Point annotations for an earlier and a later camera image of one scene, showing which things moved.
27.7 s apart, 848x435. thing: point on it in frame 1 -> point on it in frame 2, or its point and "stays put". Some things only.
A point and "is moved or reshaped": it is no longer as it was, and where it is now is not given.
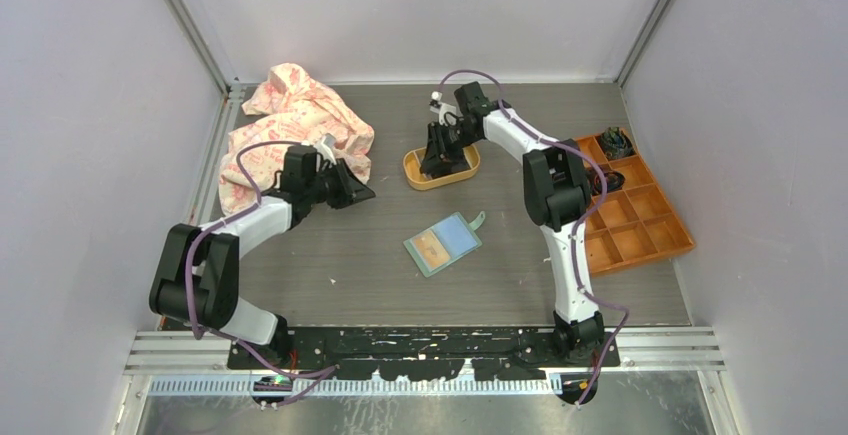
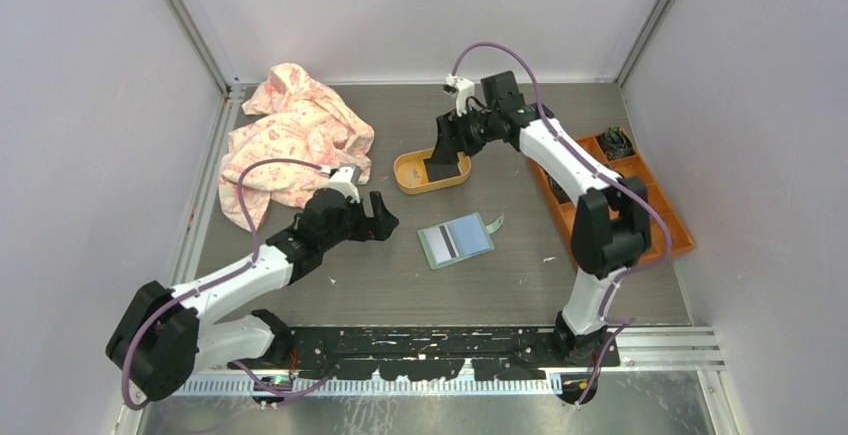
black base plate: [426, 354] stays put
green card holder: [443, 243] is moved or reshaped
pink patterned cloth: [293, 111] stays put
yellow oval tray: [412, 162] is moved or reshaped
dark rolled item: [616, 143] stays put
